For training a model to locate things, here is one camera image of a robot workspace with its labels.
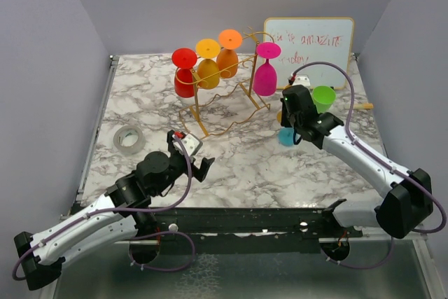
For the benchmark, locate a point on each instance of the yellow wine glass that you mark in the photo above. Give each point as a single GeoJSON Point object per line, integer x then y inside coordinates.
{"type": "Point", "coordinates": [279, 115]}

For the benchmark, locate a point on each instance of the magenta wine glass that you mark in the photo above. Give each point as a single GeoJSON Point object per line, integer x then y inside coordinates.
{"type": "Point", "coordinates": [265, 78]}

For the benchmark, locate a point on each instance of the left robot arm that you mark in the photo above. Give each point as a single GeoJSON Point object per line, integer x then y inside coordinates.
{"type": "Point", "coordinates": [122, 212]}

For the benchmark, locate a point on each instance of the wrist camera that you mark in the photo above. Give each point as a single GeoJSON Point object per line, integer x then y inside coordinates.
{"type": "Point", "coordinates": [190, 142]}
{"type": "Point", "coordinates": [299, 79]}

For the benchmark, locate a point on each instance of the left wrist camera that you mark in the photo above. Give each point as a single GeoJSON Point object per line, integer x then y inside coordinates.
{"type": "Point", "coordinates": [190, 142]}

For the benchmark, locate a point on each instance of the orange wine glass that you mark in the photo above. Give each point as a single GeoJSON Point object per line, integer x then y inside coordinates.
{"type": "Point", "coordinates": [227, 59]}

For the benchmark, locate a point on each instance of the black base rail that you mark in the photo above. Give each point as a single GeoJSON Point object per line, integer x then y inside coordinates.
{"type": "Point", "coordinates": [240, 231]}

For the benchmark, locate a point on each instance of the green wine glass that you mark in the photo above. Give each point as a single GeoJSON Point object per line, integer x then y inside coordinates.
{"type": "Point", "coordinates": [323, 98]}

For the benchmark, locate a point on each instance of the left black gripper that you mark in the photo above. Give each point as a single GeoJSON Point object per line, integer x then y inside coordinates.
{"type": "Point", "coordinates": [200, 174]}

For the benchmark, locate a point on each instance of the small whiteboard with writing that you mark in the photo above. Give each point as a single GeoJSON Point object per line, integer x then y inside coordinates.
{"type": "Point", "coordinates": [306, 40]}

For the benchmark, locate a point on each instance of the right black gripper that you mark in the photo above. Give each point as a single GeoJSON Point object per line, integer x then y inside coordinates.
{"type": "Point", "coordinates": [284, 120]}

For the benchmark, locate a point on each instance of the gold wire glass rack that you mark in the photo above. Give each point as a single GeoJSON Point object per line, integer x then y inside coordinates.
{"type": "Point", "coordinates": [232, 102]}

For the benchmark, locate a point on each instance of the teal wine glass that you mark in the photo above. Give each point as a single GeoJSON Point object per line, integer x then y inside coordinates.
{"type": "Point", "coordinates": [286, 136]}

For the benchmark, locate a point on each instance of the red wine glass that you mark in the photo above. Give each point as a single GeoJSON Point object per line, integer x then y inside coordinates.
{"type": "Point", "coordinates": [184, 59]}

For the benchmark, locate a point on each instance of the whiteboard marker pen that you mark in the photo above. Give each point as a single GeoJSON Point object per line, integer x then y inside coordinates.
{"type": "Point", "coordinates": [363, 106]}

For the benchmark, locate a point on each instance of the amber wine glass rear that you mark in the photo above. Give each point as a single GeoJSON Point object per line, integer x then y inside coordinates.
{"type": "Point", "coordinates": [207, 69]}

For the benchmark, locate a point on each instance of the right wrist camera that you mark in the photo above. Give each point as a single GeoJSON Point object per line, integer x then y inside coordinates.
{"type": "Point", "coordinates": [299, 79]}

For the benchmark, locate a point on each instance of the clear tape roll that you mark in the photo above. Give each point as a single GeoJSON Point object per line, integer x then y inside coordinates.
{"type": "Point", "coordinates": [129, 140]}

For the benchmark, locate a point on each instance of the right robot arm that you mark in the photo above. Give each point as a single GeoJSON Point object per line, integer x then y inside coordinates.
{"type": "Point", "coordinates": [405, 194]}

